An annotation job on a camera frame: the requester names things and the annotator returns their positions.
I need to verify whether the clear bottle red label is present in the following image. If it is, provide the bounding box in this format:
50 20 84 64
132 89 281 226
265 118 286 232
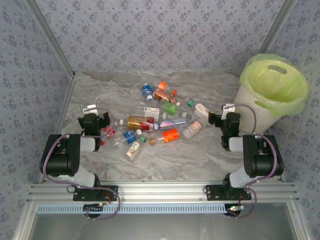
101 125 117 140

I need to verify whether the white bottle red print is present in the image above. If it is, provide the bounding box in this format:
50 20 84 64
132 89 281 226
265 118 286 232
193 102 211 121

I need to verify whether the beige translucent bottle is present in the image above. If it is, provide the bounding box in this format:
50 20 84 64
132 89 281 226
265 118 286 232
181 120 203 140

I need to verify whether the clear bottle green cap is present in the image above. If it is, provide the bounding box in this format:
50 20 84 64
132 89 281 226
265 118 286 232
183 96 197 108

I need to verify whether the large blue label bottle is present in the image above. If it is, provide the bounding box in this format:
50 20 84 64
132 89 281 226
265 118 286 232
111 129 143 148

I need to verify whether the clear bottle white cap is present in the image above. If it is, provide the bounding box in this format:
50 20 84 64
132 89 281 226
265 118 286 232
174 111 193 123

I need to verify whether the gold red label bottle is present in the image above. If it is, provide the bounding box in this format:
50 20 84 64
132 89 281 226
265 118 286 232
118 115 156 132

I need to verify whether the white bottle green cap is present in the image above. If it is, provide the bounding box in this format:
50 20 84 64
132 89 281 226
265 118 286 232
125 136 149 161

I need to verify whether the green label bottle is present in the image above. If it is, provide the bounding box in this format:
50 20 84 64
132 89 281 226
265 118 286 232
160 101 181 117

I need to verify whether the clear bottle white label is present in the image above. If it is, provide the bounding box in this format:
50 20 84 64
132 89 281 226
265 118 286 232
136 106 168 121

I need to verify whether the orange label brown cap bottle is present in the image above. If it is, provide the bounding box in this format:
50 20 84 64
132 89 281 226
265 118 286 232
149 128 180 146

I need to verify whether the small blue label bottle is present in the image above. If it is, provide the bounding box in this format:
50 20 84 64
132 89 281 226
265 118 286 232
141 84 155 102

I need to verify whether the white plastic bin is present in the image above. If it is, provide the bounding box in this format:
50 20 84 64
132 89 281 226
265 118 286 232
233 55 311 134

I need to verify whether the small black circuit board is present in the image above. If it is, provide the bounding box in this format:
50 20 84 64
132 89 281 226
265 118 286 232
83 202 105 213
226 204 245 215

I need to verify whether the grey metal shelf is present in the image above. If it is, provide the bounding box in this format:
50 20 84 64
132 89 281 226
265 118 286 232
28 213 298 240

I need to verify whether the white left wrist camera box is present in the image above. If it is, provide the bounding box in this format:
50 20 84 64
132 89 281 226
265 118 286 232
83 104 99 116

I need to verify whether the aluminium table side rail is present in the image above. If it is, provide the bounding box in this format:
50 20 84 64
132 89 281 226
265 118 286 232
38 72 77 185

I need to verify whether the thin aluminium table edge rail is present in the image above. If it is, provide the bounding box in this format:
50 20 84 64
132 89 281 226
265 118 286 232
74 70 242 75

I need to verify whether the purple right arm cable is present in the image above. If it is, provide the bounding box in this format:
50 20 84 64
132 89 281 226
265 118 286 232
228 103 286 220

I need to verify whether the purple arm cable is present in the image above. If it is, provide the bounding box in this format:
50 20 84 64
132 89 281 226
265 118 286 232
228 103 286 220
42 107 122 221

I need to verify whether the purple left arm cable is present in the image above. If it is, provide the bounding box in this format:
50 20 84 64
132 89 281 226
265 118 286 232
42 107 122 221

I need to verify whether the wide aluminium frame rail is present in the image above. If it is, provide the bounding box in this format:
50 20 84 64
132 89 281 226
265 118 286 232
26 180 300 202

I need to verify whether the aluminium frame post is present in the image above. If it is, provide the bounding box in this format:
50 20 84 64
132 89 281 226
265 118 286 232
258 0 298 55
24 0 76 77

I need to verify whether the slotted grey cable duct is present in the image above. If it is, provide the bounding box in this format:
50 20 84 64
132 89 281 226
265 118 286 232
37 202 232 215

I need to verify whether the aluminium shelf frame rail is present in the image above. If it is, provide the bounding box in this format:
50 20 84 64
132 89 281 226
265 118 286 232
12 202 38 240
287 202 311 240

